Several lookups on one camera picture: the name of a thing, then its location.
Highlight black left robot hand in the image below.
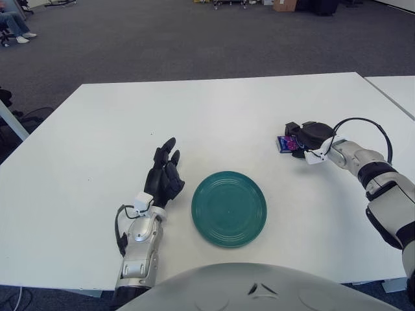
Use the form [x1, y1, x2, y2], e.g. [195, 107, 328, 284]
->
[143, 137, 186, 208]

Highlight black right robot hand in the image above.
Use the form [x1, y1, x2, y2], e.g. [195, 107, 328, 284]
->
[284, 121, 335, 160]

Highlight blue purple gum pack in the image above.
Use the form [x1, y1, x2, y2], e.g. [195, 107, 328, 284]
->
[277, 135, 301, 153]

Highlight green round plate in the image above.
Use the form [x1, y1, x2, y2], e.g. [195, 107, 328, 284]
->
[191, 171, 268, 249]

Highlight white table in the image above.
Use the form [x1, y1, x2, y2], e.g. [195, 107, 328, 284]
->
[362, 75, 415, 121]

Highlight grey robot torso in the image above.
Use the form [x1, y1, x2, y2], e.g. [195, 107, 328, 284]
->
[115, 262, 415, 311]

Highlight black bag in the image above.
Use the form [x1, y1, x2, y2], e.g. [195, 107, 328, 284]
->
[313, 0, 340, 16]

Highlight brown cardboard box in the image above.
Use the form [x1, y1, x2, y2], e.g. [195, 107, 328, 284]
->
[273, 0, 298, 12]

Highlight wheeled cart bases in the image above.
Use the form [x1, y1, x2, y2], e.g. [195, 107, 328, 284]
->
[193, 0, 273, 10]

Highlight white table leg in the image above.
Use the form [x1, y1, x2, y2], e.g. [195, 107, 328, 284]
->
[0, 98, 29, 142]

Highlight black swivel chair base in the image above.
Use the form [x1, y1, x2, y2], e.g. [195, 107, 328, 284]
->
[0, 27, 16, 48]

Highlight seated person in jeans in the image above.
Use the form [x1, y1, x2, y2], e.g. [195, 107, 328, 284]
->
[0, 11, 38, 44]

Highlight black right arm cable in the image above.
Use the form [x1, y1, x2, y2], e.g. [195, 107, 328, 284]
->
[324, 117, 394, 165]

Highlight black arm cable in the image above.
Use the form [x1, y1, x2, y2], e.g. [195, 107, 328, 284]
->
[114, 203, 142, 257]
[324, 117, 394, 165]

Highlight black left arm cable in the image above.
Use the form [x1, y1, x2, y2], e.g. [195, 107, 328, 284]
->
[114, 203, 142, 257]

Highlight white floor cable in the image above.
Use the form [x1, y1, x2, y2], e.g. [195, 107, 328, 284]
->
[14, 286, 25, 311]

